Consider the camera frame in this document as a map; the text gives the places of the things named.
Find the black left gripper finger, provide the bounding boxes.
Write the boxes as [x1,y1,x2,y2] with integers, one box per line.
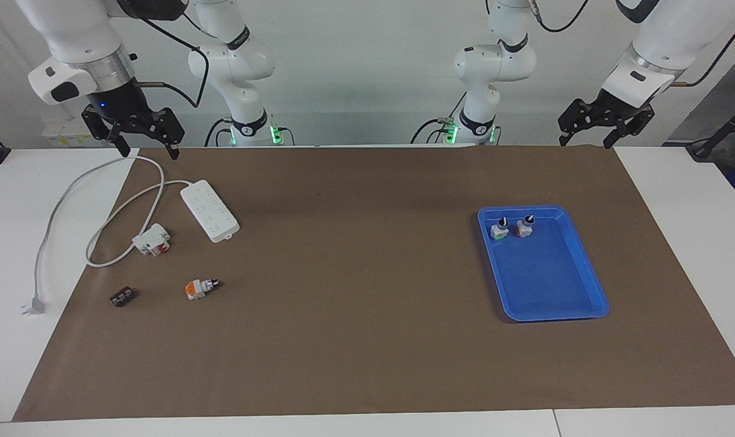
[557,99,606,147]
[602,108,656,150]

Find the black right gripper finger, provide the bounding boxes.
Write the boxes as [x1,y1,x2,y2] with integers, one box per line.
[137,107,186,160]
[81,104,132,158]

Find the orange white rotary switch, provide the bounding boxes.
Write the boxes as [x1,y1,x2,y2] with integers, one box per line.
[185,278,220,300]

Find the white background boxes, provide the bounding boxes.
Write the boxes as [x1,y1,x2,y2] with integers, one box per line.
[42,118,92,147]

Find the black stand base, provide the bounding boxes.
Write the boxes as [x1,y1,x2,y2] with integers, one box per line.
[686,100,735,161]

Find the white power strip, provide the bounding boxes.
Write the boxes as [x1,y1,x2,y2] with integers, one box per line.
[180,180,240,243]

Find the white red circuit breaker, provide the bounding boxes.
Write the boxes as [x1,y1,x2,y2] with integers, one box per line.
[132,223,172,257]

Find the blue plastic tray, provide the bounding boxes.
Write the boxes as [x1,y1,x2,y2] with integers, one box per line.
[478,205,609,322]

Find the brown paper table mat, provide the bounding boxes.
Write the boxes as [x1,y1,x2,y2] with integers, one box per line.
[12,146,735,422]

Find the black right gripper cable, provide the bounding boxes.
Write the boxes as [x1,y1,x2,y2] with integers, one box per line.
[115,0,210,110]

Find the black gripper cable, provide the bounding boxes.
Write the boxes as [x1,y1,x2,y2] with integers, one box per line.
[115,0,210,110]
[528,0,735,89]

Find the black right arm base cable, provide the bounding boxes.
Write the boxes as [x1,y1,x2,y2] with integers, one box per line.
[205,117,231,147]

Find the black arm base cable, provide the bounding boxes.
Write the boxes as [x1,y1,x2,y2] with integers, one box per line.
[205,117,231,147]
[411,91,468,145]

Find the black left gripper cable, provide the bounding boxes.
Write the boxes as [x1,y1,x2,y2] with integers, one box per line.
[528,0,735,89]

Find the black left arm base cable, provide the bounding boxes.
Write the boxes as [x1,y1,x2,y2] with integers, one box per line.
[411,91,468,145]

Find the white power cord with plug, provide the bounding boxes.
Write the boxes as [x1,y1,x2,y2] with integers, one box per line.
[21,155,192,316]

